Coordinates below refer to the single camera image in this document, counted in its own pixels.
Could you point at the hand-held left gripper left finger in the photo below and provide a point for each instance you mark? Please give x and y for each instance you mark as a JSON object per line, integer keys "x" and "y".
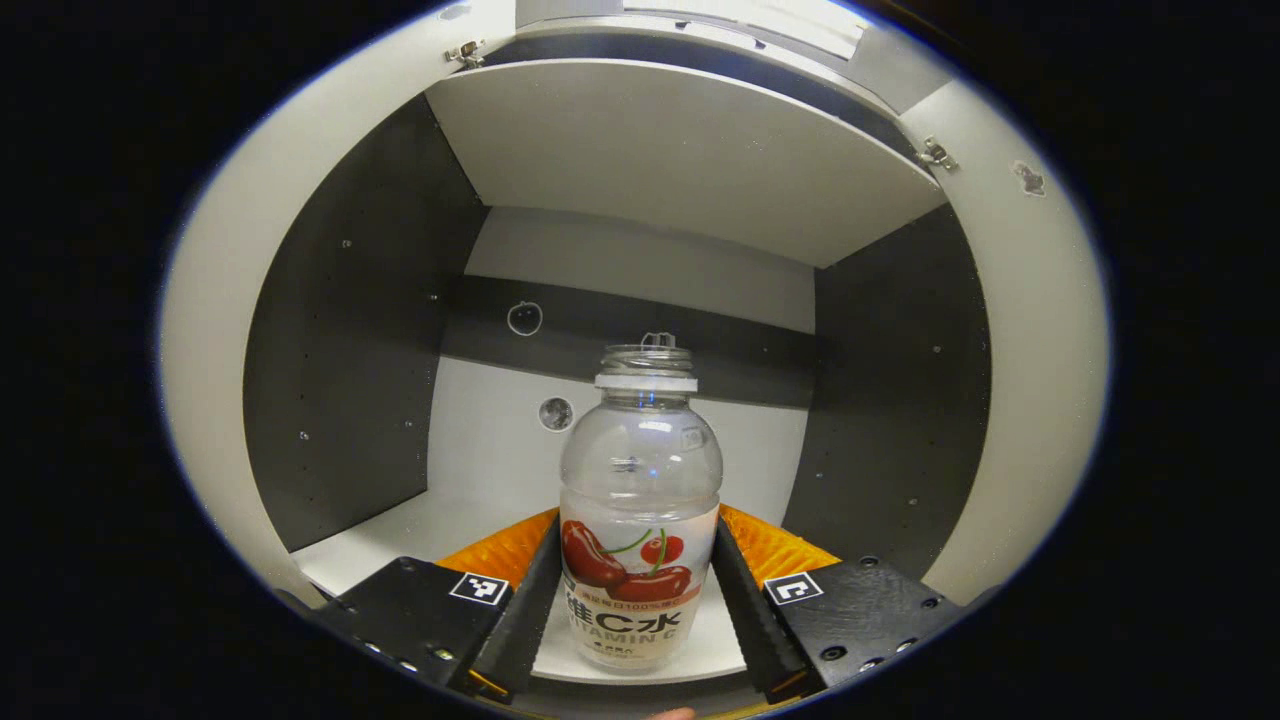
{"x": 520, "y": 620}

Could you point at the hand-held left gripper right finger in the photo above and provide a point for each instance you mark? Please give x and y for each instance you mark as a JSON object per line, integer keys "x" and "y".
{"x": 745, "y": 610}

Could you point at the clear plastic bottle red label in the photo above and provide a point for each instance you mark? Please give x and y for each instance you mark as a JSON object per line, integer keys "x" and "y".
{"x": 640, "y": 500}

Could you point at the white and grey cabinet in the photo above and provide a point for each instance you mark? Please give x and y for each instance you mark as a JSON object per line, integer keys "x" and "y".
{"x": 350, "y": 350}

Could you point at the white cabinet door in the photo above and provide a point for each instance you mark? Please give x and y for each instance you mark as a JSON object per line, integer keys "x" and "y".
{"x": 210, "y": 350}
{"x": 1050, "y": 350}

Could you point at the white cabinet shelf board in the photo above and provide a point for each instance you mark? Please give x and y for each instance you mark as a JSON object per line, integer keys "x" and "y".
{"x": 680, "y": 150}
{"x": 400, "y": 540}

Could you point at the metal door hinge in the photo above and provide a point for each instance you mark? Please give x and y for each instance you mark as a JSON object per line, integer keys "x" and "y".
{"x": 936, "y": 153}
{"x": 466, "y": 54}

